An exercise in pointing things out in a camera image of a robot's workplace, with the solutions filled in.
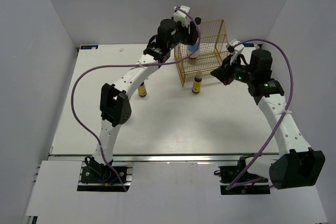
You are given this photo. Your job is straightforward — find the right blue table sticker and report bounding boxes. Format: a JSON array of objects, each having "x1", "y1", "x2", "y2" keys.
[{"x1": 243, "y1": 43, "x2": 255, "y2": 47}]

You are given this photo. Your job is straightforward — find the dark sauce bottle red label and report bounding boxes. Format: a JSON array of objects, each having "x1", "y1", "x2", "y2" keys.
[{"x1": 187, "y1": 22, "x2": 200, "y2": 59}]

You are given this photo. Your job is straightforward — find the right small yellow label bottle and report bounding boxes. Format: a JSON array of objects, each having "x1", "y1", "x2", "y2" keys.
[{"x1": 192, "y1": 71, "x2": 202, "y2": 93}]

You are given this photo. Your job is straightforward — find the blue table sticker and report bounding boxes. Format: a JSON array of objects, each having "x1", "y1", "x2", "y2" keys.
[
  {"x1": 243, "y1": 43, "x2": 255, "y2": 47},
  {"x1": 80, "y1": 45, "x2": 98, "y2": 50}
]

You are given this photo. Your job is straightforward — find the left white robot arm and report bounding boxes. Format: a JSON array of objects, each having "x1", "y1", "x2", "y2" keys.
[{"x1": 85, "y1": 17, "x2": 202, "y2": 182}]

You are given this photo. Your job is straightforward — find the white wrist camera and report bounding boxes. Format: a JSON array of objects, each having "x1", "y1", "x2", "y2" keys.
[
  {"x1": 173, "y1": 5, "x2": 191, "y2": 28},
  {"x1": 227, "y1": 39, "x2": 244, "y2": 65}
]

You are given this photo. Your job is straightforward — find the left blue table sticker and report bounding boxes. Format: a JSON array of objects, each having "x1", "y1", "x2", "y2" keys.
[{"x1": 80, "y1": 45, "x2": 98, "y2": 50}]

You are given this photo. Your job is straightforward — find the white jar blue label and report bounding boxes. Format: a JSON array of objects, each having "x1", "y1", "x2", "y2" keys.
[{"x1": 187, "y1": 44, "x2": 200, "y2": 58}]

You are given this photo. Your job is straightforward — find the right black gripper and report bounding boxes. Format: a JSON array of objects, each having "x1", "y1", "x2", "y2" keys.
[{"x1": 211, "y1": 54, "x2": 255, "y2": 86}]

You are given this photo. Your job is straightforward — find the yellow wire basket rack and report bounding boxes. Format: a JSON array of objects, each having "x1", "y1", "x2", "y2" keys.
[{"x1": 176, "y1": 19, "x2": 228, "y2": 87}]

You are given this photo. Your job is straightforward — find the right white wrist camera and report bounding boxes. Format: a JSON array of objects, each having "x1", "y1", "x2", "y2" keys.
[{"x1": 227, "y1": 39, "x2": 244, "y2": 65}]

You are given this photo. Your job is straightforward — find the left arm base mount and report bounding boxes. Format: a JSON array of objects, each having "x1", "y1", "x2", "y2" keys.
[{"x1": 77, "y1": 156, "x2": 133, "y2": 193}]

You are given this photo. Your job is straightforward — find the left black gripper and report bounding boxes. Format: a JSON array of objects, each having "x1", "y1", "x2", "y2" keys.
[{"x1": 167, "y1": 19, "x2": 200, "y2": 50}]

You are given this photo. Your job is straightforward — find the small yellow label bottle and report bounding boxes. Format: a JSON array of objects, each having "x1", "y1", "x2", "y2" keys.
[
  {"x1": 138, "y1": 82, "x2": 147, "y2": 97},
  {"x1": 192, "y1": 71, "x2": 202, "y2": 93}
]

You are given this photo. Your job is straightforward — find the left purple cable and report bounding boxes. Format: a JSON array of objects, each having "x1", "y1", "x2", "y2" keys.
[{"x1": 70, "y1": 5, "x2": 202, "y2": 192}]

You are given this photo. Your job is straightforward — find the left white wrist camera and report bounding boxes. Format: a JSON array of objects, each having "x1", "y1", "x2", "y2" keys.
[{"x1": 173, "y1": 5, "x2": 191, "y2": 28}]

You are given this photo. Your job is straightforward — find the left small yellow label bottle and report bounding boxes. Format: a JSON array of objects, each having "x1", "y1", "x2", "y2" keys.
[{"x1": 138, "y1": 82, "x2": 147, "y2": 97}]

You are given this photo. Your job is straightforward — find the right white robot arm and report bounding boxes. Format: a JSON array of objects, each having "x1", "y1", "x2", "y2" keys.
[{"x1": 211, "y1": 49, "x2": 326, "y2": 190}]

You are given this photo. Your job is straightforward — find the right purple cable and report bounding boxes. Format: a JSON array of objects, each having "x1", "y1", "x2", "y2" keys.
[{"x1": 225, "y1": 38, "x2": 293, "y2": 191}]

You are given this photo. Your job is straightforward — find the purple cable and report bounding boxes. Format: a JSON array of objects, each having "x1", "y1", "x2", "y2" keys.
[
  {"x1": 70, "y1": 5, "x2": 202, "y2": 192},
  {"x1": 225, "y1": 38, "x2": 293, "y2": 191}
]

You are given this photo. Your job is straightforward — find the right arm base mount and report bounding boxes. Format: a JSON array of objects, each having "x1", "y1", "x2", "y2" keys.
[{"x1": 214, "y1": 155, "x2": 270, "y2": 195}]

